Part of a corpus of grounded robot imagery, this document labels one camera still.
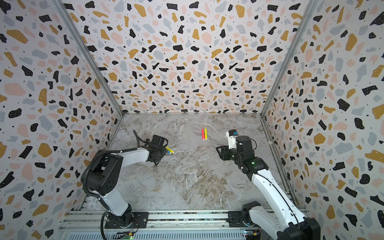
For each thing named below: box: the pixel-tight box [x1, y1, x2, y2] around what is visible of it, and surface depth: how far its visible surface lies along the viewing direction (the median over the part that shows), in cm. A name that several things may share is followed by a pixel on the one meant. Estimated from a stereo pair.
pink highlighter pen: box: [201, 128, 206, 141], surface depth 112 cm
